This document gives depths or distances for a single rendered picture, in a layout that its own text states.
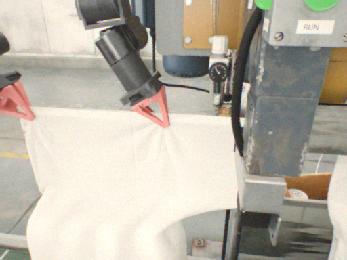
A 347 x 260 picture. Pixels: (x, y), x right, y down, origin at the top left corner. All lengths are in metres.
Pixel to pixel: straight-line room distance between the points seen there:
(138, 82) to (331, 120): 0.35
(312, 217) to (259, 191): 0.59
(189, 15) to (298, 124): 0.43
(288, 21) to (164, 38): 0.48
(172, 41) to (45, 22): 5.84
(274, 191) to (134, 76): 0.30
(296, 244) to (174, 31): 0.76
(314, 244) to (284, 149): 0.70
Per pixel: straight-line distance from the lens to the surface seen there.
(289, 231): 1.00
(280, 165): 0.38
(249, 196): 0.39
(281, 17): 0.28
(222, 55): 0.54
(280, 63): 0.33
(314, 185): 2.11
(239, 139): 0.41
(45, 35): 6.52
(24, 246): 1.35
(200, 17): 0.70
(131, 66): 0.50
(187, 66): 0.76
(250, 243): 1.02
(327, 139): 0.57
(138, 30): 0.58
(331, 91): 0.69
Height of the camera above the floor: 1.28
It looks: 25 degrees down
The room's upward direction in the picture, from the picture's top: straight up
